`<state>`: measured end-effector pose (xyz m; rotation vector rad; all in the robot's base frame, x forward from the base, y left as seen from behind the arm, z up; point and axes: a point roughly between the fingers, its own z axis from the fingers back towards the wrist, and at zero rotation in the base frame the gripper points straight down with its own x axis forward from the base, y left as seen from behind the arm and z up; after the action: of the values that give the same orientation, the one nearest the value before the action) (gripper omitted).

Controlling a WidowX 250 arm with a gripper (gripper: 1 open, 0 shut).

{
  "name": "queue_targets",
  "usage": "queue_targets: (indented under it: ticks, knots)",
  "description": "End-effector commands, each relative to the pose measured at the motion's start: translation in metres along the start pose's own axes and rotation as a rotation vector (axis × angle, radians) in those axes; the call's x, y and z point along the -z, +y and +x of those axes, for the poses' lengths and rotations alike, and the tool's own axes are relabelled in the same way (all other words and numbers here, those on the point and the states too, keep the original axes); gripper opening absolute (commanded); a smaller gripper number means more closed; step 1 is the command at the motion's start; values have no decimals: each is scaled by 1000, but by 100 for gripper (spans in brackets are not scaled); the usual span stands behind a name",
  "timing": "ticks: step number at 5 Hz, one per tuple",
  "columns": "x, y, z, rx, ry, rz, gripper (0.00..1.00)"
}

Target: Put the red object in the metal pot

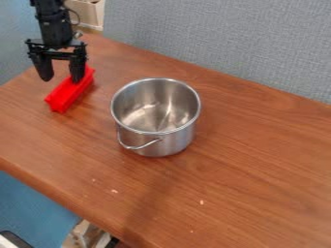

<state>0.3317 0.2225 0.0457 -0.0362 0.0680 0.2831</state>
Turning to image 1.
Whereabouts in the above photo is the black cable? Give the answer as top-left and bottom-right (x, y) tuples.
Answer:
(65, 6), (82, 27)

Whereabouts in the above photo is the light wooden frame under table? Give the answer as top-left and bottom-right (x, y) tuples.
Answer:
(61, 220), (119, 248)

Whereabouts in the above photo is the red plastic block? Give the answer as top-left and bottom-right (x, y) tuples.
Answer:
(44, 66), (94, 113)

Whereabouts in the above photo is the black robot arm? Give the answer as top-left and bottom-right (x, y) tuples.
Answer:
(25, 0), (86, 83)

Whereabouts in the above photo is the stainless steel pot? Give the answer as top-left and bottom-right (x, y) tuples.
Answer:
(109, 77), (201, 157)

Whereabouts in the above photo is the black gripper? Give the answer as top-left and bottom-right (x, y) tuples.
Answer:
(24, 39), (88, 83)

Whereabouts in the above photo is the black and white device corner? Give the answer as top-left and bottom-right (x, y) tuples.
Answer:
(0, 231), (33, 248)

